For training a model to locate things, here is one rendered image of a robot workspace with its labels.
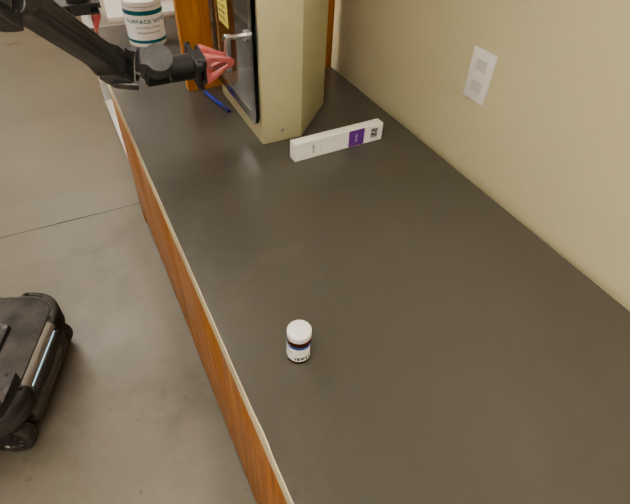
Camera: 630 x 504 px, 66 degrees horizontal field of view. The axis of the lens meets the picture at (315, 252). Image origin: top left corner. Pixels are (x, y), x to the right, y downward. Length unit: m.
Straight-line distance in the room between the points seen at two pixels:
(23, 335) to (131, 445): 0.52
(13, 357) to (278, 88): 1.23
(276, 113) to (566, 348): 0.83
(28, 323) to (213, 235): 1.07
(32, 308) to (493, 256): 1.57
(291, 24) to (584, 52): 0.60
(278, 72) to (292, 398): 0.77
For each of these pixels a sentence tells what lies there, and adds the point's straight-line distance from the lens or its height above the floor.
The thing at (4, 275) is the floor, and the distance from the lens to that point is 2.55.
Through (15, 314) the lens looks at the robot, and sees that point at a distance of 2.01.
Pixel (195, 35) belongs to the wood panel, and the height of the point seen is 1.10.
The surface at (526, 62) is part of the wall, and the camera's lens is 1.13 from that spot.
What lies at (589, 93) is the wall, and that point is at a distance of 1.04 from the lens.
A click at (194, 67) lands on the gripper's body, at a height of 1.15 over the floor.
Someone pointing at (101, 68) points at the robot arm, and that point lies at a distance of 1.12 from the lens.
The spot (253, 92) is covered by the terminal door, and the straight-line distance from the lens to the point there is 1.23.
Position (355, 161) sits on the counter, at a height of 0.94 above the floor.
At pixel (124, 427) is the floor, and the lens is 1.89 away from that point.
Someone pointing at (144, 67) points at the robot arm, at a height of 1.19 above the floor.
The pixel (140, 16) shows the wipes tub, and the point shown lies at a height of 1.04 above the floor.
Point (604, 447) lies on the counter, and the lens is 0.86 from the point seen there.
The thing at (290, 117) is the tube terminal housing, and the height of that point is 1.00.
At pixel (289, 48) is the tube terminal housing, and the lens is 1.21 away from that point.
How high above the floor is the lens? 1.61
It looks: 44 degrees down
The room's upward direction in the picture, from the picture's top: 3 degrees clockwise
